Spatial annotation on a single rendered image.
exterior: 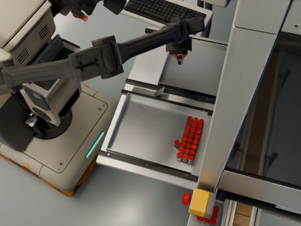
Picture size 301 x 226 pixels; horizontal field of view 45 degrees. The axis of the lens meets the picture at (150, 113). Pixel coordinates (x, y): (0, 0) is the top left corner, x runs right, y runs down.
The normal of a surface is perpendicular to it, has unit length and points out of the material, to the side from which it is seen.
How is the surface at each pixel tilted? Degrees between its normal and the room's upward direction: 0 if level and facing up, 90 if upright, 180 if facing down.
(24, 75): 56
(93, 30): 0
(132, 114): 0
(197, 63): 0
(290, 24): 90
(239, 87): 90
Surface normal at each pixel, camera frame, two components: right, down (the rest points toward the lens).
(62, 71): -0.51, 0.36
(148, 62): -0.05, -0.46
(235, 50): -0.29, 0.86
